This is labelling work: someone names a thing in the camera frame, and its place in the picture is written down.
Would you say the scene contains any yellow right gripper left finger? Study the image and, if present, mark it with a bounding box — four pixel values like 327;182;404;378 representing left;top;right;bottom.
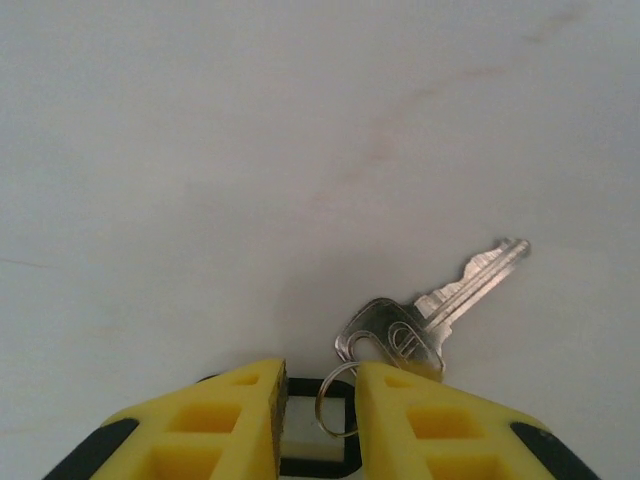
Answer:
47;356;290;480

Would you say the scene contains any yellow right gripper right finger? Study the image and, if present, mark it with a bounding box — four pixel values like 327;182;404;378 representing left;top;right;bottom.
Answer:
353;361;601;480

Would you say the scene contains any black key tag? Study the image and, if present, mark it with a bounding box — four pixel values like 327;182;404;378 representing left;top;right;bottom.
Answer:
197;373;364;477

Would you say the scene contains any small silver split ring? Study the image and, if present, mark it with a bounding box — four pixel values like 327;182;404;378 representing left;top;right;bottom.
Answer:
314;360;363;441

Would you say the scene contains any silver key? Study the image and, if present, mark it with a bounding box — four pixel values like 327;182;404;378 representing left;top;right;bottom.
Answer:
333;238;533;384

